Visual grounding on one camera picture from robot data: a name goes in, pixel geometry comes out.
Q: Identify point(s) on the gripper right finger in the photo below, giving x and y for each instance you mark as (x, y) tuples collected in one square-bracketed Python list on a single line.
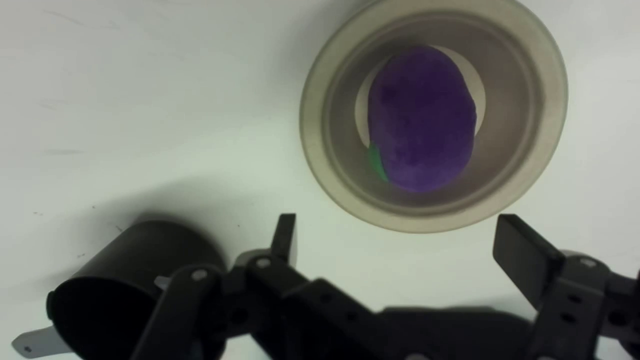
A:
[(560, 290)]

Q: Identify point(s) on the grey bowl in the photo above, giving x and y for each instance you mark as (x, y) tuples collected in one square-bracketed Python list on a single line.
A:
[(515, 165)]

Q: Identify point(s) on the purple plushy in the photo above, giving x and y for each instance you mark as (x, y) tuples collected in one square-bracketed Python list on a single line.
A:
[(421, 119)]

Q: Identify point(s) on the black cup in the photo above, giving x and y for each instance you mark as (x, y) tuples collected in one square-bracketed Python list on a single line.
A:
[(125, 280)]

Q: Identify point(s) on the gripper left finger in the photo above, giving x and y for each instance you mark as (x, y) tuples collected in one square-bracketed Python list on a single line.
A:
[(280, 290)]

